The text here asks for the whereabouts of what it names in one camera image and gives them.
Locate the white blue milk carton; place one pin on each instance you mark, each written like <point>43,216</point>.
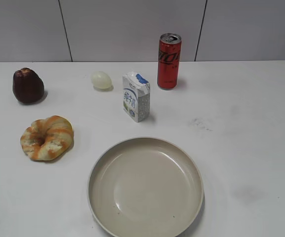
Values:
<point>136,96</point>

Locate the beige round plate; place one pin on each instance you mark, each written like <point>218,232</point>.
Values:
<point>145,187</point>

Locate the white egg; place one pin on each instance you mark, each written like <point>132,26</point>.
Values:
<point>101,80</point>

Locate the red soda can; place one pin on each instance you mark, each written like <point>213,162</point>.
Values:
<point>168,60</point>

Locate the orange striped bagel bread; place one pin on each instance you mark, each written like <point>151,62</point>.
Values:
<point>47,139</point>

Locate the dark red wax apple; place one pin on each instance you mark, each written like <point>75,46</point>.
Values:
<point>27,86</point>

